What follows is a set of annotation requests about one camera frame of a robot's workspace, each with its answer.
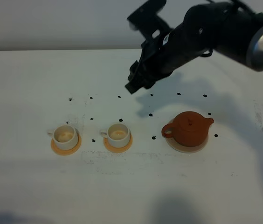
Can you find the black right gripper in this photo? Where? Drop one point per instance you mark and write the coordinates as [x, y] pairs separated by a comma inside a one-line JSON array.
[[154, 63]]

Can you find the brown clay teapot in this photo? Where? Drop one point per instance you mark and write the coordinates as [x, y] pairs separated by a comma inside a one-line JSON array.
[[189, 129]]

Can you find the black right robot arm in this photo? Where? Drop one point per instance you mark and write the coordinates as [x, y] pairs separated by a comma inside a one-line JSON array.
[[231, 28]]

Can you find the beige round teapot coaster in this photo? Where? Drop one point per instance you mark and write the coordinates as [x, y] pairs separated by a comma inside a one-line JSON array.
[[183, 149]]

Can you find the white right teacup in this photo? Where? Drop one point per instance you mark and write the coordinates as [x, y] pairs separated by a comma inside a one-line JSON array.
[[117, 135]]

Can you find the white teacup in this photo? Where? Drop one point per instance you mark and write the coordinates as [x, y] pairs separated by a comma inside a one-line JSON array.
[[64, 136], [117, 135]]

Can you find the orange right cup coaster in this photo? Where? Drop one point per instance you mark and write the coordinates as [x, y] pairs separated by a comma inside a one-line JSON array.
[[112, 149]]

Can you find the orange cup coaster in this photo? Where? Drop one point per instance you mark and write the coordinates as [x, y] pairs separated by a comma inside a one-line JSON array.
[[112, 149], [66, 152]]

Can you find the white left teacup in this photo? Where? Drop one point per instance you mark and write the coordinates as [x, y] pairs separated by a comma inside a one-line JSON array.
[[64, 136]]

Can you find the orange left cup coaster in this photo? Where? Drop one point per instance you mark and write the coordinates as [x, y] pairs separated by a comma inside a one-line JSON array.
[[66, 152]]

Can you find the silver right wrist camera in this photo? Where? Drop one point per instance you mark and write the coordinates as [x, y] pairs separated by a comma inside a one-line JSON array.
[[146, 20]]

